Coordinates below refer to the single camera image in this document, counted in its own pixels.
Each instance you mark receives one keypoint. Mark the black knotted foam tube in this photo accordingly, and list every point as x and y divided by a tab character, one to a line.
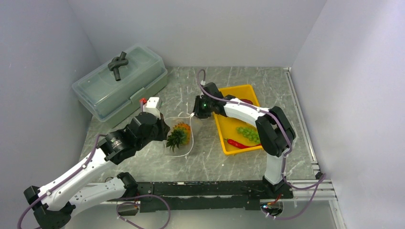
116	63

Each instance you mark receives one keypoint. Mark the clear lidded storage box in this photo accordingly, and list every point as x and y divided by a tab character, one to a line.
110	101

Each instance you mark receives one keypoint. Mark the green toy grapes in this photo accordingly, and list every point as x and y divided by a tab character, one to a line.
250	134

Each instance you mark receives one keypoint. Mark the toy pineapple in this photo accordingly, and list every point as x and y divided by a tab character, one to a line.
179	136

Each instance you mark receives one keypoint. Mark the yellow plastic tray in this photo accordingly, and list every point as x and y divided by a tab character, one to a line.
226	126

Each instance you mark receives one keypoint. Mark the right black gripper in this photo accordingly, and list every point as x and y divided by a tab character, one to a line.
197	111

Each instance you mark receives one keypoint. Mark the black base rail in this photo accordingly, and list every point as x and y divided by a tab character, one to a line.
196	195

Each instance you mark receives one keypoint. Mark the purple toy sweet potato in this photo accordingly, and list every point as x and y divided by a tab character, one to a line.
247	101

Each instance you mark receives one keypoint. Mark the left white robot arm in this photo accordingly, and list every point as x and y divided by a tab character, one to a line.
54	204

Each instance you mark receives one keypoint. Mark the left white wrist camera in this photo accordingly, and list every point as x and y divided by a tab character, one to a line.
152	105

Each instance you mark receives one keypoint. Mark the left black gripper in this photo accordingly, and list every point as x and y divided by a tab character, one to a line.
164	129

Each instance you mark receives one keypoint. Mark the red toy chili pepper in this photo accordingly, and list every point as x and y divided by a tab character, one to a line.
238	145

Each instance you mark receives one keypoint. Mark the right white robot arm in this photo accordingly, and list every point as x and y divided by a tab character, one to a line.
274	130

